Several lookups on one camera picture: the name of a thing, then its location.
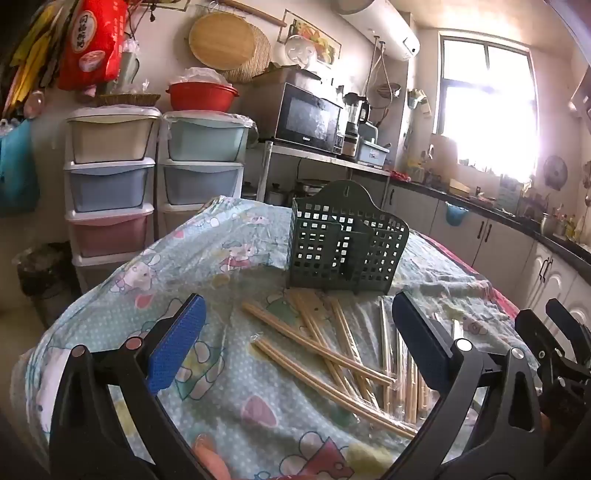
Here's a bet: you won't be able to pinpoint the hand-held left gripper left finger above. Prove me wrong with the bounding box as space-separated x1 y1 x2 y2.
48 294 218 480

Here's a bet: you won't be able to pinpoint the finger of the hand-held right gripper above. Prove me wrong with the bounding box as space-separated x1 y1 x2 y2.
515 308 578 370
546 299 591 347

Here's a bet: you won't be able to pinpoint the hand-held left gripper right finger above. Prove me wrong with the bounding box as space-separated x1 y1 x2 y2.
383 292 546 480

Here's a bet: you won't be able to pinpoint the group of bamboo chopsticks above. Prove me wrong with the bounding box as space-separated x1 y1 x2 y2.
241 290 462 439

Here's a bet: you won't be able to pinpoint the green plastic utensil holder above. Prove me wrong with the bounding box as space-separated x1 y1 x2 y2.
285 180 410 296

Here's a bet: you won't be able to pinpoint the black kitchen countertop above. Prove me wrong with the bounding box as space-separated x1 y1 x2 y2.
392 173 591 273

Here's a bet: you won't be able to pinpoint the light blue cartoon print blanket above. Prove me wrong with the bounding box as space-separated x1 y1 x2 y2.
9 196 541 480

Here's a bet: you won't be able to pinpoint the white kitchen cabinets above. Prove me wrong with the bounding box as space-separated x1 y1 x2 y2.
383 178 591 333

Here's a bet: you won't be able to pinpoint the blue hanging bin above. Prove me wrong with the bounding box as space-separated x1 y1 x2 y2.
445 203 469 228

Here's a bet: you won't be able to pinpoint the black trash bin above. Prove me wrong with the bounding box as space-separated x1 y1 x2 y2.
16 242 81 328

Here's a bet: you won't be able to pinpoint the small round fan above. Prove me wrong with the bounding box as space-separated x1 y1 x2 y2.
542 154 568 191

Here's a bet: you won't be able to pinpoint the light blue drawer tower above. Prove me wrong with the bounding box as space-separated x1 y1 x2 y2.
157 111 257 241

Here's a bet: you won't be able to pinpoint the pastel multicolour drawer tower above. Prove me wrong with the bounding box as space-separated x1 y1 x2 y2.
64 107 161 296

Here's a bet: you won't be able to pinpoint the pale cutting board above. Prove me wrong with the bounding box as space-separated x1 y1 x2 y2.
431 134 462 184

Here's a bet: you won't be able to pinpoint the large steel pot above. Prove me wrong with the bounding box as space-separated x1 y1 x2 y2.
295 179 328 197

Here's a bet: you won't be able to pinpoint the light blue lidded box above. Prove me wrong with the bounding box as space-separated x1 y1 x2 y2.
358 138 391 168

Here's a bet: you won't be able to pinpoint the stainless steel shelf table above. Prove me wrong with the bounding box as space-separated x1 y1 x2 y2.
256 141 393 204

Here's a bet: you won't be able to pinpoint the blender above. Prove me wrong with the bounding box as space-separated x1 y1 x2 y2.
342 92 370 160

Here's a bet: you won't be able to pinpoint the blue fabric bag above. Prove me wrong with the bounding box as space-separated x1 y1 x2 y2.
0 117 40 217

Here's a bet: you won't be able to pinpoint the red plastic basin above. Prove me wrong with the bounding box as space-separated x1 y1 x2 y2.
166 80 241 114

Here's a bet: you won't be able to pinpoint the window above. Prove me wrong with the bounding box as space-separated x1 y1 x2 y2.
438 30 543 178

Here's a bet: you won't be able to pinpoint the wicker basket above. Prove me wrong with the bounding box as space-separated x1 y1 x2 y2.
95 92 160 108

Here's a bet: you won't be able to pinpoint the black microwave oven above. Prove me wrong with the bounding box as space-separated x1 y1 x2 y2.
272 82 345 155

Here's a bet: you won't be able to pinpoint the crumpled clear plastic bag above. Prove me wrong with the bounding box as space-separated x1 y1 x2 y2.
178 67 232 86

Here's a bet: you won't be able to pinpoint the grey plastic cup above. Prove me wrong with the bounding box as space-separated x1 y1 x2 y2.
117 48 139 90

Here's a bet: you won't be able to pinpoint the round ribbed bamboo mat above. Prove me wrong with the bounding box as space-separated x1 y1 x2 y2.
217 25 273 85

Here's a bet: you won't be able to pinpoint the round bamboo tray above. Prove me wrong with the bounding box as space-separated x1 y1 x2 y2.
189 12 257 71

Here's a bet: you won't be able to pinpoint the red printed plastic bag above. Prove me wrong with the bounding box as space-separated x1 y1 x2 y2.
58 0 130 90

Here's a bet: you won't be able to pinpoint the clear plastic dome cover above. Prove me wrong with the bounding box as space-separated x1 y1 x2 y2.
284 34 319 70

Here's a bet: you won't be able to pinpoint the white water heater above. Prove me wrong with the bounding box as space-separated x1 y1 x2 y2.
333 0 422 62

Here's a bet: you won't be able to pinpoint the yellow hanging bags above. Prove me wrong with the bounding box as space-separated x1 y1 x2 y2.
0 0 79 121

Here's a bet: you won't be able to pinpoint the wooden rolling pin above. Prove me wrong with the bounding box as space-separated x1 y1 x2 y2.
217 0 288 28

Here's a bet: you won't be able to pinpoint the green wall holder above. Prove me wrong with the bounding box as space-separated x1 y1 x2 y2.
406 89 432 116

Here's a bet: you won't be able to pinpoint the fruit wall poster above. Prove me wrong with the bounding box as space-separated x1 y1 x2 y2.
283 10 342 65

